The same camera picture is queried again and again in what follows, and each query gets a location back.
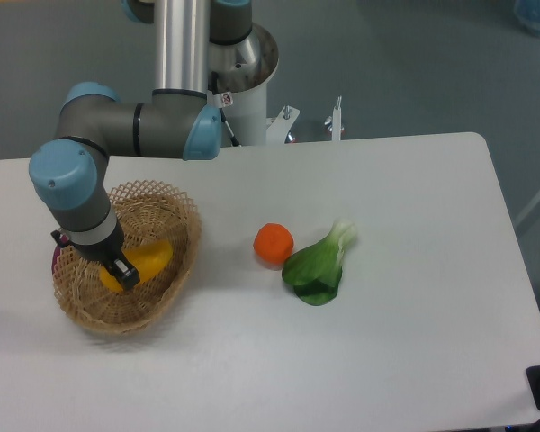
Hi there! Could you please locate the orange fruit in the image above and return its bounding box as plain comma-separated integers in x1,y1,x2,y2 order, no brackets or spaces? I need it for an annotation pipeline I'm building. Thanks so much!
253,223,294,265

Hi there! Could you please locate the yellow mango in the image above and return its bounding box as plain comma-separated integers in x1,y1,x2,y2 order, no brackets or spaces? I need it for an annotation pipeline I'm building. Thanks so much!
111,239,174,293

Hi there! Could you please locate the black cable on pedestal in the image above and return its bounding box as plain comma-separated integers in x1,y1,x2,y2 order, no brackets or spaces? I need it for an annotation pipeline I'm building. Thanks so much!
206,70,242,148

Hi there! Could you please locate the green bok choy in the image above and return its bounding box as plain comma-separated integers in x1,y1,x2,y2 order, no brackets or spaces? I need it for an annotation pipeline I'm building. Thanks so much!
281,219,357,306

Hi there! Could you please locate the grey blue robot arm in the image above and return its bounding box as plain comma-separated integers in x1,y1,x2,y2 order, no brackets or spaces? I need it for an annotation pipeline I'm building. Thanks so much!
29,1,253,290

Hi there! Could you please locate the blue bag in corner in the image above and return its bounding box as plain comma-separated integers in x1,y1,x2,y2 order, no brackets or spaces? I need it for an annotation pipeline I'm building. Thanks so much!
514,0,540,37

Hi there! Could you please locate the woven wicker basket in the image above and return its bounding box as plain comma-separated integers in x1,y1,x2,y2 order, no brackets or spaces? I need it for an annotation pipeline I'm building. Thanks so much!
52,180,202,335

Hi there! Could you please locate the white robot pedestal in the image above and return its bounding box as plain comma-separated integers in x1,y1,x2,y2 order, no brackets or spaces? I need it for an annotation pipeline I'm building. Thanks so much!
204,24,347,148

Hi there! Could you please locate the purple fruit behind basket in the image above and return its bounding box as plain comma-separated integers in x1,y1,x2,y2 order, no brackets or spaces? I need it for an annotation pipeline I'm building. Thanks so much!
50,246,61,274

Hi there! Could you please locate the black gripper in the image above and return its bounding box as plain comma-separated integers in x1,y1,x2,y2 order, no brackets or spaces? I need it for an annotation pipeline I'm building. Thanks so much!
50,222,140,291

